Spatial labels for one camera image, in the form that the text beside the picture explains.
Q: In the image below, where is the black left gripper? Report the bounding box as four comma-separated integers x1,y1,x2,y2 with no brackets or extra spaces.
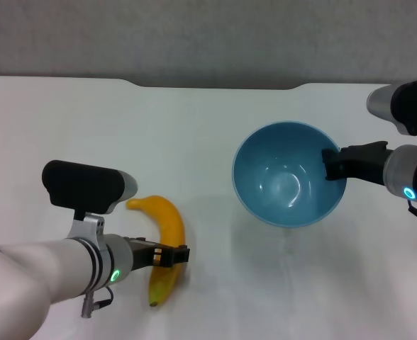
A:
127,237,191,272

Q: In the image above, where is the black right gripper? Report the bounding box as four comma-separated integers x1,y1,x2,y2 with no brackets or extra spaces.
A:
321,141,394,186

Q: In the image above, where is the yellow banana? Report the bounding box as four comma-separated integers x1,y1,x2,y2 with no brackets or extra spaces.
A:
125,194,187,307

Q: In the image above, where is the blue bowl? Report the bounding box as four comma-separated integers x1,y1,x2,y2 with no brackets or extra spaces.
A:
232,120,347,229

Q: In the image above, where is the silver left camera bracket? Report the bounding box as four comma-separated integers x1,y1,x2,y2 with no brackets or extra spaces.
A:
67,211,107,253

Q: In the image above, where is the left arm connector cable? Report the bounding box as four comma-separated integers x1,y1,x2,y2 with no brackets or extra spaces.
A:
80,285,114,319

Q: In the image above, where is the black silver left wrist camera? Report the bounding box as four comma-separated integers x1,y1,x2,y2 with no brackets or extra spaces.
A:
41,159,138,216

